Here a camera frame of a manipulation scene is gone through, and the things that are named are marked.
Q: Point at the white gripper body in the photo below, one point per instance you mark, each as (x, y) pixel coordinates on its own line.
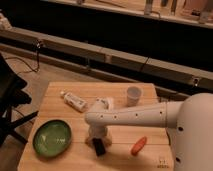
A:
(99, 132)

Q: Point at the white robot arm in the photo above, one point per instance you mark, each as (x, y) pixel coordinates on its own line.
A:
(192, 119)

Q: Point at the white plastic bottle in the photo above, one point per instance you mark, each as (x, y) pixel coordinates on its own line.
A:
(74, 101)

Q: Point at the green bowl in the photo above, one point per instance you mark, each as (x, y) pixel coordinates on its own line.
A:
(52, 138)

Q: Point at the orange carrot toy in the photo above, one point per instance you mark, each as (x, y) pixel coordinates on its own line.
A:
(138, 146)

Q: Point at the black office chair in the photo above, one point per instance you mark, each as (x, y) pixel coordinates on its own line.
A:
(11, 95)

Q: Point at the grey floor rail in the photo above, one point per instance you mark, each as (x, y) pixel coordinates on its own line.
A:
(69, 50)

